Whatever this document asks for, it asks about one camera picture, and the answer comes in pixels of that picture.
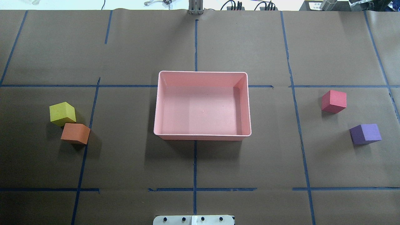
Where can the aluminium frame post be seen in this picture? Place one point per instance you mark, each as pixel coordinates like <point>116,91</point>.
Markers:
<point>196,7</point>

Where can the yellow foam block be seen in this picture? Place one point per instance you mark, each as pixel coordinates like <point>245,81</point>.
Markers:
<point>62,113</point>

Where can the red foam block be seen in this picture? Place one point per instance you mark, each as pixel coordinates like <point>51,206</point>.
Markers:
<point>334,101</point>

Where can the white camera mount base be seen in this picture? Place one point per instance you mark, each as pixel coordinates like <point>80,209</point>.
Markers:
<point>194,220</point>

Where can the orange foam block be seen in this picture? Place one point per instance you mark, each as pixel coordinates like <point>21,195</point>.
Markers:
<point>75,133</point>

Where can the pink plastic bin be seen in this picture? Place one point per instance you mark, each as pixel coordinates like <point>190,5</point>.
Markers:
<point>210,106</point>

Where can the purple foam block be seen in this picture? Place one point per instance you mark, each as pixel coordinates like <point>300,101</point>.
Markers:
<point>365,134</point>

